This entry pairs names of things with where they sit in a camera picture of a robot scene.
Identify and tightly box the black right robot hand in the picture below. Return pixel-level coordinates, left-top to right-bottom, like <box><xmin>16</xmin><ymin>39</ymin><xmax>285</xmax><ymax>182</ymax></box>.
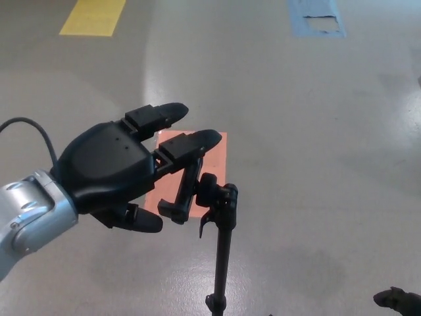
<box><xmin>373</xmin><ymin>286</ymin><xmax>421</xmax><ymax>316</ymax></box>

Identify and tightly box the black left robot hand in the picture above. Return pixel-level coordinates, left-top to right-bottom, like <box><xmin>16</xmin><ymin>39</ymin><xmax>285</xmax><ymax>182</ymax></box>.
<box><xmin>49</xmin><ymin>102</ymin><xmax>222</xmax><ymax>234</ymax></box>

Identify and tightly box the black phone stand with clamp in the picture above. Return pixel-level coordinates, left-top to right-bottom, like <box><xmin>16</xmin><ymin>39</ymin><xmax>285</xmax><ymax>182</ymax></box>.
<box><xmin>157</xmin><ymin>156</ymin><xmax>239</xmax><ymax>316</ymax></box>

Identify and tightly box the orange rectangular floor sheet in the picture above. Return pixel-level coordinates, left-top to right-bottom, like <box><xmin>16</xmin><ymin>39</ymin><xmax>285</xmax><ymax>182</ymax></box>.
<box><xmin>143</xmin><ymin>130</ymin><xmax>228</xmax><ymax>219</ymax></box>

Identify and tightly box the yellow rectangular floor sheet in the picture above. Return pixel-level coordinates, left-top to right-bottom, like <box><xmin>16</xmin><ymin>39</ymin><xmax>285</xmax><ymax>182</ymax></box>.
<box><xmin>59</xmin><ymin>0</ymin><xmax>128</xmax><ymax>36</ymax></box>

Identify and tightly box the torn blue floor sheet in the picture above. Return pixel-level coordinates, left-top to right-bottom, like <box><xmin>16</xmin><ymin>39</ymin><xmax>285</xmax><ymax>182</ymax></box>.
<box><xmin>287</xmin><ymin>0</ymin><xmax>347</xmax><ymax>38</ymax></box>

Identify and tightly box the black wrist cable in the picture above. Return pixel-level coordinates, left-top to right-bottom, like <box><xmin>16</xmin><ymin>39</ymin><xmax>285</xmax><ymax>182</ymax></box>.
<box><xmin>0</xmin><ymin>117</ymin><xmax>61</xmax><ymax>169</ymax></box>

